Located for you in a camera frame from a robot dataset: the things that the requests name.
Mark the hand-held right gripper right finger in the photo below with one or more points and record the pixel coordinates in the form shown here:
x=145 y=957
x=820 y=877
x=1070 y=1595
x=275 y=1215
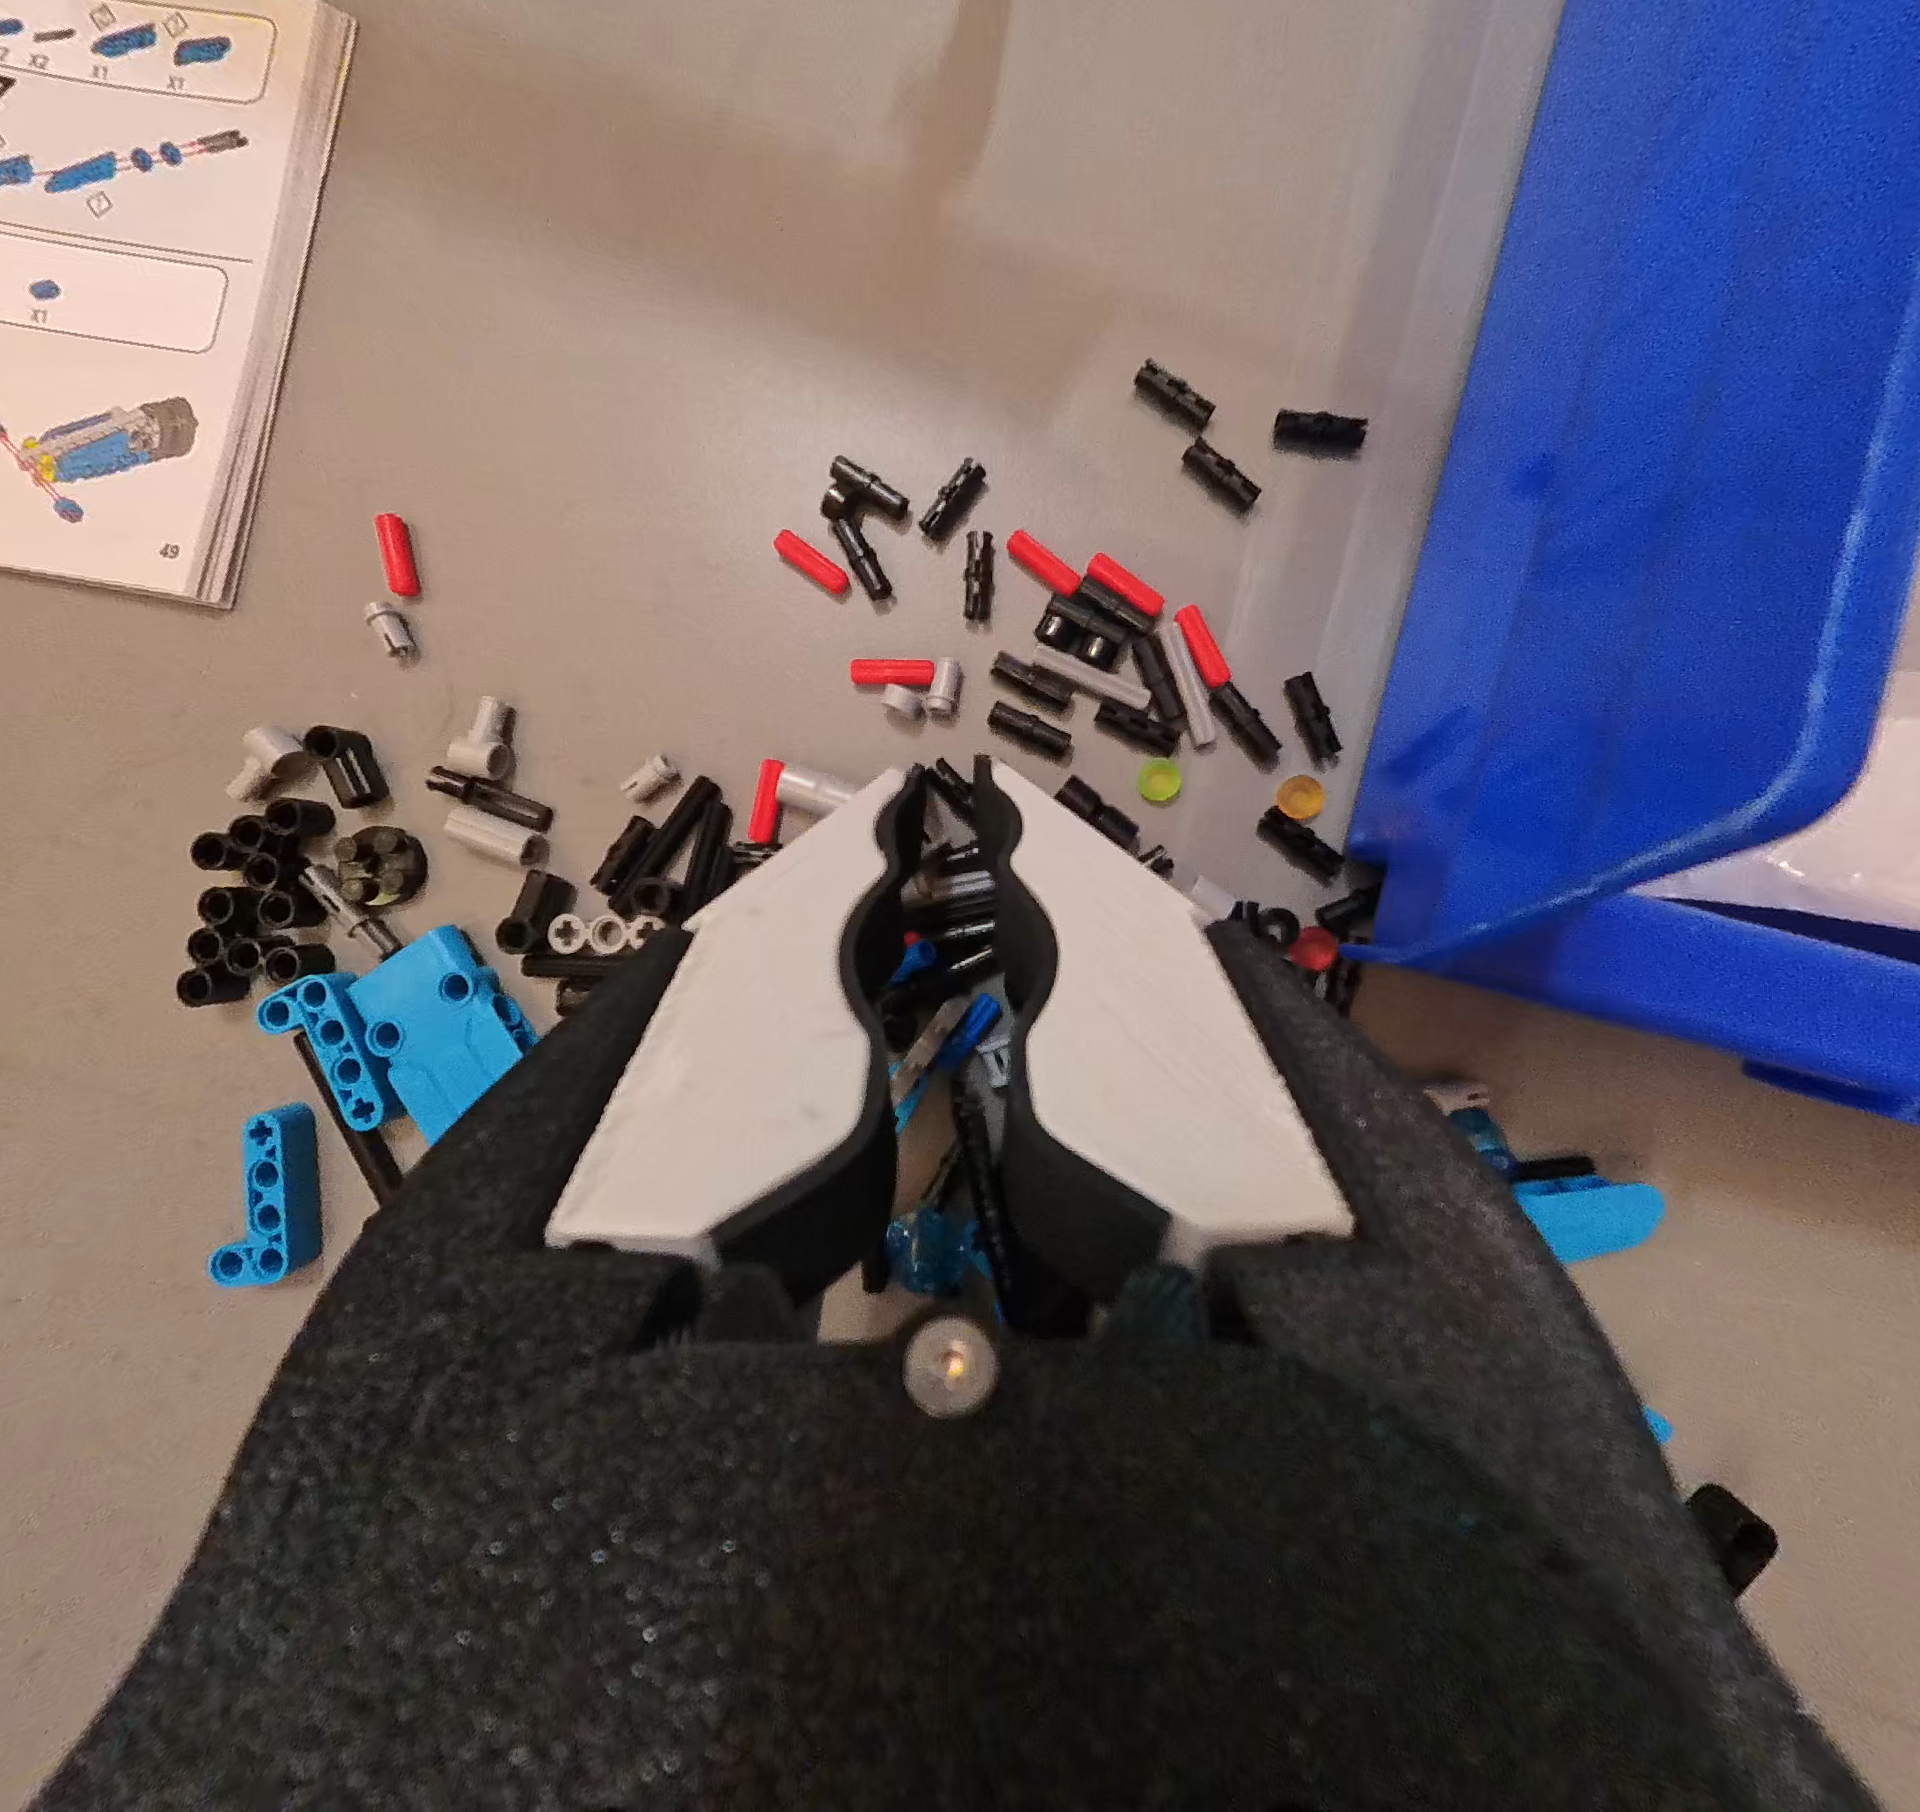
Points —
x=1186 y=1093

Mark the instruction booklet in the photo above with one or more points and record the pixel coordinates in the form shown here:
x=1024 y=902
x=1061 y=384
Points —
x=137 y=268

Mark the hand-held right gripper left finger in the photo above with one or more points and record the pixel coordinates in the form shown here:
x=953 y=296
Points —
x=707 y=1093

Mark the grey desk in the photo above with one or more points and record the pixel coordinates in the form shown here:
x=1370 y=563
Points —
x=676 y=268

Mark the grey pin piece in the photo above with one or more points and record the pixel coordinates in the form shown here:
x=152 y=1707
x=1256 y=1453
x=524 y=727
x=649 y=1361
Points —
x=393 y=630

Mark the blue plastic bin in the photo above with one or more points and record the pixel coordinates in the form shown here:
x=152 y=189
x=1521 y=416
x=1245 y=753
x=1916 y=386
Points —
x=1650 y=494

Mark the pile of building block pieces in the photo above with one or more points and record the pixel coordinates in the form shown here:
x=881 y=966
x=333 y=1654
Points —
x=1102 y=627

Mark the red pin piece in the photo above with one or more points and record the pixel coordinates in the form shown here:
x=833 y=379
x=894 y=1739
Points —
x=397 y=552

